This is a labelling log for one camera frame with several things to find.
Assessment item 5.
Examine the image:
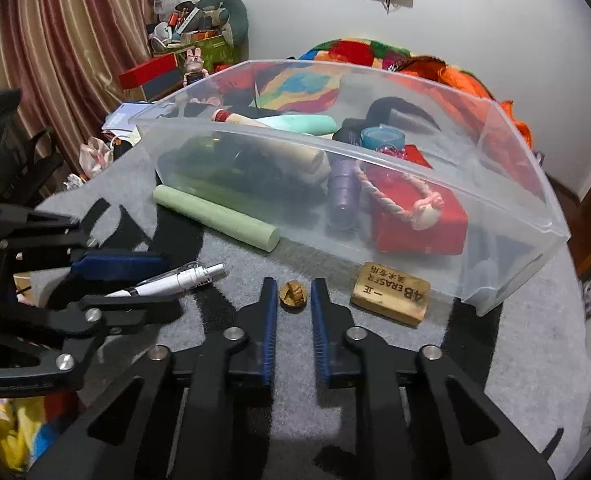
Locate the dark blue box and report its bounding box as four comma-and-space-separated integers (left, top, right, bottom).
142, 67, 212, 103

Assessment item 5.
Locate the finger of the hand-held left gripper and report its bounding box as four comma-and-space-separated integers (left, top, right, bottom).
0, 295, 184, 402
0, 205, 170, 281

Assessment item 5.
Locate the orange jacket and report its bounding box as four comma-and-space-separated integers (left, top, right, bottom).
409, 54, 533, 152

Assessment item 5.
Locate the red flat box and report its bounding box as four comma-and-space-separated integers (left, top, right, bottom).
369, 145, 469, 257

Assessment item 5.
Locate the blue book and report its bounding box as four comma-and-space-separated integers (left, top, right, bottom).
102, 102, 162, 134

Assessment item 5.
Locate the small golden brown trinket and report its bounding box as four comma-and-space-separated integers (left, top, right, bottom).
279, 282, 307, 313

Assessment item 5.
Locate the green cardboard box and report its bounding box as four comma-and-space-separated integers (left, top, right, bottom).
150, 35, 234, 69

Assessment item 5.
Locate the yellow cloth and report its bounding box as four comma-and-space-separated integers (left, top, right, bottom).
0, 394, 52, 462

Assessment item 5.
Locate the white pen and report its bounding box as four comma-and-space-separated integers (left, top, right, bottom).
104, 262, 229, 299

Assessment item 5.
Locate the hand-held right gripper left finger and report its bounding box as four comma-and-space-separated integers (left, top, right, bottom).
26, 276, 279, 480

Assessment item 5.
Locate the beige cosmetic tube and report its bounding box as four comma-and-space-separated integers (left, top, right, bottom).
258, 141, 332, 184

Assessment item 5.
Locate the striped curtain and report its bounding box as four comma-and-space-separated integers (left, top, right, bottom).
0, 0, 177, 202

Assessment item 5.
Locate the teal tape roll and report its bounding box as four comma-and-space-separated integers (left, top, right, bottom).
360, 127, 407, 154

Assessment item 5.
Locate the rope bracelet with shell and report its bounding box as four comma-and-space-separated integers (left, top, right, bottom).
352, 164, 447, 232

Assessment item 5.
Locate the clear plastic storage box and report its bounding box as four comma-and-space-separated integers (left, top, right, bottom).
134, 59, 572, 317

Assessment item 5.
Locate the light green stick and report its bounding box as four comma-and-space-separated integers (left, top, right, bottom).
154, 184, 281, 253

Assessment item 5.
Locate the rabbit toy figure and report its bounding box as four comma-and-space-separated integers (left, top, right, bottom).
184, 47, 208, 86

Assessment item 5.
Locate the light green tube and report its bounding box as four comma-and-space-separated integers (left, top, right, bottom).
164, 171, 299, 213

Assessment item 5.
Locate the pink beige stick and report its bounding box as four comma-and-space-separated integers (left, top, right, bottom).
212, 108, 277, 129

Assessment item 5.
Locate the red long box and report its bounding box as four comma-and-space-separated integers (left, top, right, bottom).
118, 52, 179, 90

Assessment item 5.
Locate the pale teal tube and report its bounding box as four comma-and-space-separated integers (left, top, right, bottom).
254, 114, 337, 136

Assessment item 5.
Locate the pink plastic bag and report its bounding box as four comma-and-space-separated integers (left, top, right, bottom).
80, 135, 115, 177

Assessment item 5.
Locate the purple bottle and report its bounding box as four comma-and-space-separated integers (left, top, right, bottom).
327, 157, 364, 227

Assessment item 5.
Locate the colourful patchwork blanket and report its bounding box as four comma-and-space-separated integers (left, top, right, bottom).
254, 37, 417, 112

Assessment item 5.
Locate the grey neck pillow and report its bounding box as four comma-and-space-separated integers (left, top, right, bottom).
196, 0, 249, 49

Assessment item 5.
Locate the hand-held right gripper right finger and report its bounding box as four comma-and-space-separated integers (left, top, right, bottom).
311, 277, 567, 480

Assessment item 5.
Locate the beige eraser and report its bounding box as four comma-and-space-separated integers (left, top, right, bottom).
350, 261, 431, 328

